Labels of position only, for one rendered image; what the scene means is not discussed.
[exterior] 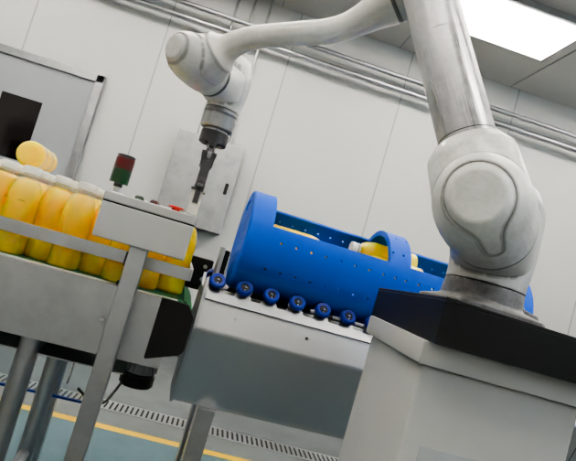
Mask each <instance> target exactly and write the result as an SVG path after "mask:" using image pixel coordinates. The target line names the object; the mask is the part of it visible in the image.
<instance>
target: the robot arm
mask: <svg viewBox="0 0 576 461"><path fill-rule="evenodd" d="M405 21H409V25H410V29H411V36H412V40H413V44H414V47H415V51H416V56H417V60H418V63H419V67H420V71H421V78H422V82H423V86H424V89H425V93H426V98H427V102H428V105H429V109H430V113H431V117H432V124H433V128H434V132H435V135H436V140H437V144H438V146H437V147H436V148H435V150H434V151H433V153H432V156H431V157H430V159H429V161H428V164H427V167H428V176H429V181H430V189H431V196H432V215H433V219H434V222H435V225H436V227H437V229H438V231H439V232H440V234H441V236H442V237H443V240H444V241H445V243H446V244H447V245H448V246H449V247H450V256H449V262H448V268H447V272H446V275H445V278H444V281H443V285H442V288H441V290H440V291H420V293H421V294H428V295H440V296H448V297H451V298H453V299H458V300H459V301H462V302H465V303H468V304H471V305H474V306H479V307H482V308H484V309H488V310H491V311H494V312H497V313H499V314H502V315H506V316H511V317H514V318H516V319H519V320H522V321H526V322H529V323H531V324H534V325H537V326H540V327H545V325H544V324H542V323H540V322H539V319H538V317H537V316H534V315H532V314H531V313H529V312H528V311H526V310H525V308H524V303H525V297H526V293H527V290H528V286H529V283H530V281H531V278H532V275H533V273H534V270H535V267H536V263H537V259H538V257H539V250H540V246H541V242H542V238H543V232H544V228H545V221H546V212H545V208H544V204H543V201H542V198H541V196H540V194H539V192H538V191H537V190H536V189H535V188H534V187H533V186H532V184H531V180H530V177H529V175H528V171H527V169H526V166H525V163H524V161H523V158H522V155H521V153H520V151H519V148H518V145H517V142H516V140H515V139H514V138H512V137H511V136H509V135H508V134H505V133H503V132H501V131H499V130H497V129H496V127H495V123H494V119H493V116H492V113H491V110H490V106H489V103H488V99H487V97H486V93H485V87H484V83H483V81H482V77H481V74H480V70H479V67H478V64H477V60H476V57H475V52H474V48H473V45H472V41H471V38H470V35H469V31H468V28H467V24H466V22H465V18H464V12H463V9H462V6H461V2H460V0H362V1H361V2H359V3H358V4H357V5H355V6H354V7H352V8H351V9H349V10H347V11H346V12H345V13H342V14H340V15H338V16H332V17H328V18H322V19H314V20H303V21H293V22H282V23H271V24H262V25H255V26H249V27H243V28H239V29H236V30H233V31H230V32H229V33H226V34H216V33H214V32H212V31H210V32H208V33H196V34H195V33H193V32H189V31H180V32H177V33H175V34H174V35H173V36H172V37H171V38H169V39H168V41H167V43H166V46H165V57H166V60H167V64H168V66H169V68H170V70H172V71H173V72H174V74H175V75H176V76H177V77H178V78H179V79H180V80H181V81H183V82H184V83H185V84H186V85H187V86H188V87H190V88H191V89H193V90H194V91H198V92H200V93H201V94H202V95H203V96H204V98H205V99H206V100H207V105H206V107H205V111H204V114H203V117H202V121H201V126H202V127H204V128H203V129H202V130H201V133H200V136H199V138H198V141H199V142H200V143H201V144H203V145H206V146H207V149H206V150H204V149H203V150H202V153H201V159H200V163H199V167H200V169H199V172H198V175H197V181H196V183H195V186H194V187H193V186H191V188H192V192H191V195H190V199H189V201H188V204H187V210H186V214H188V215H193V216H197V212H198V209H199V206H200V202H201V199H202V197H203V195H205V192H203V191H204V188H205V184H206V181H207V178H208V172H209V170H210V169H211V168H212V166H213V163H214V161H215V159H216V156H217V154H215V153H214V152H215V149H216V148H217V149H220V150H223V149H225V148H226V146H227V143H228V140H229V137H228V135H231V134H232V131H233V129H234V127H235V125H236V122H237V121H238V116H239V114H240V111H241V109H242V108H243V106H244V103H245V102H246V99H247V96H248V93H249V89H250V85H251V63H250V62H249V61H248V60H247V59H246V58H245V57H244V56H242V55H243V54H245V53H247V52H249V51H252V50H255V49H261V48H287V47H304V46H320V45H329V44H335V43H339V42H343V41H347V40H350V39H353V38H358V37H361V36H364V35H366V34H368V33H371V32H374V31H377V30H380V29H383V28H386V27H392V26H395V25H398V24H400V23H403V22H405Z"/></svg>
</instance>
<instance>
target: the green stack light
mask: <svg viewBox="0 0 576 461"><path fill-rule="evenodd" d="M131 175H132V172H130V171H128V170H125V169H122V168H119V167H115V166H114V167H113V170H112V173H111V177H110V179H109V180H110V181H111V182H113V183H114V182H115V183H119V184H122V185H123V186H127V187H128V184H129V182H130V177H131Z"/></svg>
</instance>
